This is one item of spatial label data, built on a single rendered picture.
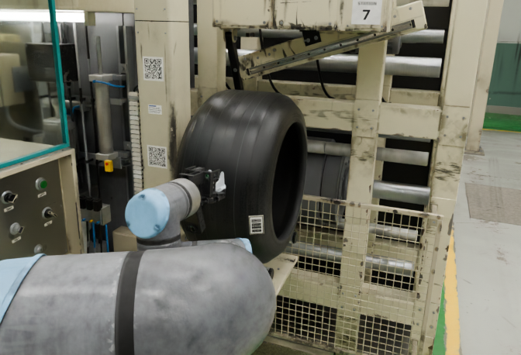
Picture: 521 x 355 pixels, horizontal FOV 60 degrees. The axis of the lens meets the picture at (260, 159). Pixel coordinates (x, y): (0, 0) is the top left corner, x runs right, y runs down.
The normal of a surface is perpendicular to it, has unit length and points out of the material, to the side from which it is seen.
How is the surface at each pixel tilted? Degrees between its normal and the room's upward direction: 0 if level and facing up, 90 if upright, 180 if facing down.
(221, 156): 62
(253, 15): 90
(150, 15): 90
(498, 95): 90
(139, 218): 78
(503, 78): 90
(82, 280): 24
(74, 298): 32
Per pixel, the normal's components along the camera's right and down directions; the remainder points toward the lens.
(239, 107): -0.13, -0.74
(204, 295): 0.52, -0.46
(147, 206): -0.34, 0.06
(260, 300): 0.85, -0.29
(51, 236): 0.94, 0.12
